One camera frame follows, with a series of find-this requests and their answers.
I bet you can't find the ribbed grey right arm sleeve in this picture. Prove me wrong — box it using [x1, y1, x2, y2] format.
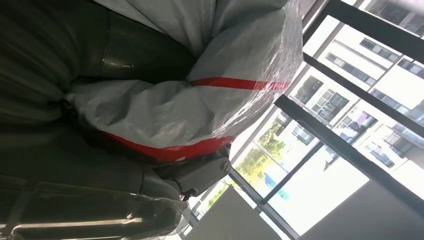
[0, 0, 112, 128]

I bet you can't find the grey flat panel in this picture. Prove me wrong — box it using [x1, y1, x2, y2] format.
[185, 185, 283, 240]
[298, 180, 424, 240]

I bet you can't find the dark metal window frame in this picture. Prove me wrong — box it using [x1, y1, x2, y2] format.
[178, 0, 424, 240]

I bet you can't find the green tree outside window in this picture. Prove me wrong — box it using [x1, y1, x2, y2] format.
[198, 119, 292, 210]

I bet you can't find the white building outside window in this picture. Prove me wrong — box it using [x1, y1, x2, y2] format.
[288, 0, 424, 200]

